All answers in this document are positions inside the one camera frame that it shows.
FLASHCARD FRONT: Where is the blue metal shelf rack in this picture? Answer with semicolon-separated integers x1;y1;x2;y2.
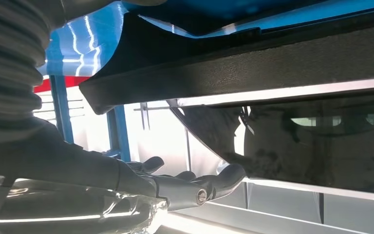
38;0;374;162

